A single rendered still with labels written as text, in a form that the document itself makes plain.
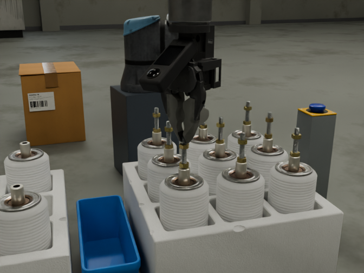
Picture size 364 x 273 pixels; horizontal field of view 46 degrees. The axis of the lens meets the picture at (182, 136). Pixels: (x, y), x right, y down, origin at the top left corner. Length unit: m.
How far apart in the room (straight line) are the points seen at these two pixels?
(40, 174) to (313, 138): 0.66
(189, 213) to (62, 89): 1.12
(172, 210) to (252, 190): 0.16
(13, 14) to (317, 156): 6.18
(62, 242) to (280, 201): 0.43
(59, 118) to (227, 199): 1.13
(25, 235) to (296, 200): 0.51
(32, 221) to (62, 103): 1.10
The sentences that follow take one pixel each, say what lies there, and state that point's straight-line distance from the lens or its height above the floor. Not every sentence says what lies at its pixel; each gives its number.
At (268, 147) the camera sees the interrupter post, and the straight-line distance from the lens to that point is 0.99.
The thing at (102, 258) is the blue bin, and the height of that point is 0.00.
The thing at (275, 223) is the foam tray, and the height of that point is 0.18.
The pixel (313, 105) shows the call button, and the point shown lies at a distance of 1.12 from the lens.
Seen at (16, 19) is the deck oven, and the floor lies 0.26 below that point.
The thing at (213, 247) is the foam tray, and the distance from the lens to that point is 0.82.
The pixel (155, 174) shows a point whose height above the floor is 0.24.
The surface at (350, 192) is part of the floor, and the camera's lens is 1.46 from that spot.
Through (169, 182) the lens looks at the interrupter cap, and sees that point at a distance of 0.82.
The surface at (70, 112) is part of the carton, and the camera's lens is 1.84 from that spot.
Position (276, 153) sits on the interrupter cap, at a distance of 0.99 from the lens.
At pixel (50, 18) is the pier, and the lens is 8.17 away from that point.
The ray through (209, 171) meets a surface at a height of 0.23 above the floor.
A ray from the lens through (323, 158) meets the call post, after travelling 1.15.
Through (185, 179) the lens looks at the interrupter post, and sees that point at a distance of 0.81.
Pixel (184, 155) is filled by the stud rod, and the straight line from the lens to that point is 0.80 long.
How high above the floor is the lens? 0.59
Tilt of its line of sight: 18 degrees down
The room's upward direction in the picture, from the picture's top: straight up
